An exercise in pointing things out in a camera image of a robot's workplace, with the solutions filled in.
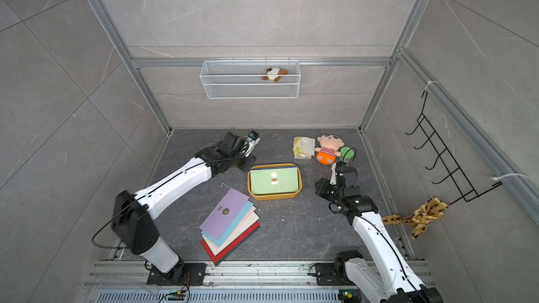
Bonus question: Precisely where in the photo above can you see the light green envelope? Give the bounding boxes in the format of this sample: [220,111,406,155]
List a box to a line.
[250,166,299,196]

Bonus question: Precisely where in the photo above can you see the light blue envelope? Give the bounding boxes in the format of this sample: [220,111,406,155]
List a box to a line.
[202,201,258,254]

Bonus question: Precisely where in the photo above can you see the yellow plastic storage box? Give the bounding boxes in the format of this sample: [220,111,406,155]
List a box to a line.
[247,164,303,201]

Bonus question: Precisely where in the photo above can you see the pink envelope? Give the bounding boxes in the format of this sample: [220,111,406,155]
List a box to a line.
[203,207,258,252]

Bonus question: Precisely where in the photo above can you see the purple envelope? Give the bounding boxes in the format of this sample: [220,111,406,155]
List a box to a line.
[199,188,252,241]

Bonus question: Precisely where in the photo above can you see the red envelope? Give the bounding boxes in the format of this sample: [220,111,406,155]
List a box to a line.
[200,222,260,267]

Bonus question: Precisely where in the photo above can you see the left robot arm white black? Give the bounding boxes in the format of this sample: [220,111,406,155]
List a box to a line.
[110,130,260,283]

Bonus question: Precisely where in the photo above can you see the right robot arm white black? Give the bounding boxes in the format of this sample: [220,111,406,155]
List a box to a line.
[315,163,443,302]

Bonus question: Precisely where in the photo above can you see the green round lid container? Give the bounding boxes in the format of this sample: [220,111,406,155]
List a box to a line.
[340,147,356,164]

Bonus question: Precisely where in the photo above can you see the plush doll orange pink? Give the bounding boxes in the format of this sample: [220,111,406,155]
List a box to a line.
[314,134,345,165]

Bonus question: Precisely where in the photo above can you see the yellow black patterned cloth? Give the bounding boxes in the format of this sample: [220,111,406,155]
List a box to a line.
[383,197,449,239]

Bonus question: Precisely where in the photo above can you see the small brown white plush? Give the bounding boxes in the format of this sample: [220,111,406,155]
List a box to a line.
[262,67,289,83]

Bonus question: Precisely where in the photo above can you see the right green circuit board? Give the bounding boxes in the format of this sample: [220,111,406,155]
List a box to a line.
[337,290,362,303]

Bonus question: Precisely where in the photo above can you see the green circuit board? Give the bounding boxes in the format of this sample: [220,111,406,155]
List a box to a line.
[166,292,187,301]
[337,290,362,303]

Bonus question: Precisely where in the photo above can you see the dark green envelope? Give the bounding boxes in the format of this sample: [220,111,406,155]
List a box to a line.
[212,226,261,267]

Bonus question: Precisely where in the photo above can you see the left green circuit board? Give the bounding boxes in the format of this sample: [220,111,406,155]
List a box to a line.
[166,292,187,301]

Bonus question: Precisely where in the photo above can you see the white wire mesh basket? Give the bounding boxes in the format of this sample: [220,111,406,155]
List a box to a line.
[199,60,301,99]

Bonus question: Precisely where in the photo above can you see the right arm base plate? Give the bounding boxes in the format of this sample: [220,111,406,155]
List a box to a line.
[312,263,350,286]

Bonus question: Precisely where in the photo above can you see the black wire hook rack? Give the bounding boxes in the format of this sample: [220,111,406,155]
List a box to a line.
[405,91,503,206]

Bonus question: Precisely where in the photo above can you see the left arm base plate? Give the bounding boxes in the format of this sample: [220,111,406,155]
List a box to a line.
[146,262,207,286]

